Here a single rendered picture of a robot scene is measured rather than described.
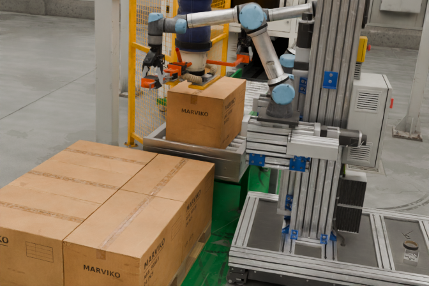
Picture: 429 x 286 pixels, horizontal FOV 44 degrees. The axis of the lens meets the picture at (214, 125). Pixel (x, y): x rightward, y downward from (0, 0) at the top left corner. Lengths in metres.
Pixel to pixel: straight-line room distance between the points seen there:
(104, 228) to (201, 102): 1.21
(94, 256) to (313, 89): 1.47
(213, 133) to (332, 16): 1.16
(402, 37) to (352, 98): 9.27
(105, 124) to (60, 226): 2.02
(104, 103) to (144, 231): 2.09
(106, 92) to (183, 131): 1.13
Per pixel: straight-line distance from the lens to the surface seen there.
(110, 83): 4.53
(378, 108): 3.05
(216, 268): 3.43
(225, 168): 3.58
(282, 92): 2.72
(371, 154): 3.13
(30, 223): 2.83
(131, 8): 4.90
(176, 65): 3.10
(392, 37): 12.23
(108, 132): 4.67
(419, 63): 6.14
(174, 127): 3.67
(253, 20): 2.65
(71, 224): 2.79
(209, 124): 3.57
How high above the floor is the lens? 1.91
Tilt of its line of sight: 19 degrees down
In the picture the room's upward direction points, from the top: 4 degrees clockwise
